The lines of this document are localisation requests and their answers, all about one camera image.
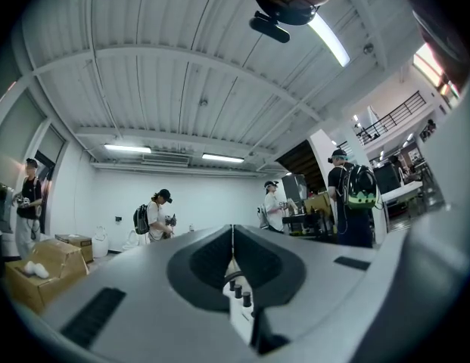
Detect black balcony railing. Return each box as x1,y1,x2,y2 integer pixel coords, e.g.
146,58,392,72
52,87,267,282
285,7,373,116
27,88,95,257
354,90,425,146

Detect white sack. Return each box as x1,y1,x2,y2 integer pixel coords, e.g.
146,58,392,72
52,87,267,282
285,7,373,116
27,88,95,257
92,225,110,259
122,229,142,252

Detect black head-worn camera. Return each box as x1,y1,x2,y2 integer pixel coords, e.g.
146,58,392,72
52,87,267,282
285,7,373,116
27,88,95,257
249,11,291,45

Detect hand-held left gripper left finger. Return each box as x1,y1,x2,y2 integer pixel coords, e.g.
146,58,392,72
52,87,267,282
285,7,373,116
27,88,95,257
167,224,235,312

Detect grey backpack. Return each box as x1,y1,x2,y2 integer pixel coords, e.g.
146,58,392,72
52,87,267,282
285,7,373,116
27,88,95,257
132,203,151,236

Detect person's dark sleeve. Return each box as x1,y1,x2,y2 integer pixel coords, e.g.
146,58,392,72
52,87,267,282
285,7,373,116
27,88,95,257
381,0,470,94

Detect ceiling air conditioner unit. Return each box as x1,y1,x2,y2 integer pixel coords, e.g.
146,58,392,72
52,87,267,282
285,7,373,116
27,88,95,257
141,153,191,168

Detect long ceiling light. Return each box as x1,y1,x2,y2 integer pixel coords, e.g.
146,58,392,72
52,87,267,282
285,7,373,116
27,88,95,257
103,144,153,155
307,12,351,68
201,153,246,164

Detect small cardboard box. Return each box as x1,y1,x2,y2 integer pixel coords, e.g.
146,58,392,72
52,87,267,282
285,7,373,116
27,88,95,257
54,233,95,265

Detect white foam pieces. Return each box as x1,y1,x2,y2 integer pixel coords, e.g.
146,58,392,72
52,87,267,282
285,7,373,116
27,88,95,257
22,260,51,280

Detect white table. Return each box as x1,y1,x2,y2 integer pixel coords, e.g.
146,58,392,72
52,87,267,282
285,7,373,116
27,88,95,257
379,181,425,204

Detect large open cardboard box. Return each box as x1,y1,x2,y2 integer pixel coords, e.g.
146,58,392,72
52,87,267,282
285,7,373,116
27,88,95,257
3,238,90,315

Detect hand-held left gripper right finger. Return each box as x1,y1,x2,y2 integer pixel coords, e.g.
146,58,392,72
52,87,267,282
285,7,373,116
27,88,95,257
232,225,307,310

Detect black and green backpack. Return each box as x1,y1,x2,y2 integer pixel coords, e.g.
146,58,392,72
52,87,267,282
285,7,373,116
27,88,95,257
341,164,380,212

